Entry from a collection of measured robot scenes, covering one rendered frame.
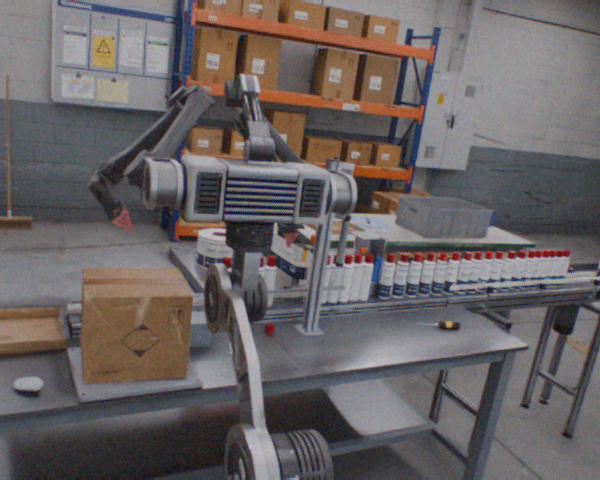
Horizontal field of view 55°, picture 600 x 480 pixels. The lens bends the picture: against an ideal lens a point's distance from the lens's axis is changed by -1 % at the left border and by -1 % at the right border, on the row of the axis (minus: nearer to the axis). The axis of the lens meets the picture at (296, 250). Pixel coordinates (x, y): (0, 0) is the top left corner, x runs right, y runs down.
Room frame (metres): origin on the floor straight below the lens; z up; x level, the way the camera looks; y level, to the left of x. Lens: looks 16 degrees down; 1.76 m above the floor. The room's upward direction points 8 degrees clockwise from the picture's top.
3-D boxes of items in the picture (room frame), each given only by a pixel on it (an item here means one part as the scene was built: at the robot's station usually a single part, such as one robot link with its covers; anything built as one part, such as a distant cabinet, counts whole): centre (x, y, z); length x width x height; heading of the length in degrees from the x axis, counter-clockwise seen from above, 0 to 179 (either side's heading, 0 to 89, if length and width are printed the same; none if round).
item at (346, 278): (2.31, -0.22, 0.98); 0.05 x 0.05 x 0.20
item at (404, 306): (2.18, 0.02, 0.85); 1.65 x 0.11 x 0.05; 119
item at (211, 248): (2.57, 0.36, 0.95); 0.20 x 0.20 x 0.14
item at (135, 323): (1.61, 0.46, 0.99); 0.30 x 0.24 x 0.27; 113
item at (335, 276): (2.29, -0.17, 0.98); 0.05 x 0.05 x 0.20
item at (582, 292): (2.86, -1.22, 0.47); 1.17 x 0.38 x 0.94; 119
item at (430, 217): (4.28, -1.06, 0.91); 0.60 x 0.40 x 0.22; 118
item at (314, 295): (2.08, -0.09, 1.16); 0.04 x 0.04 x 0.67; 29
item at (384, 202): (6.57, -1.22, 0.32); 1.20 x 0.83 x 0.64; 23
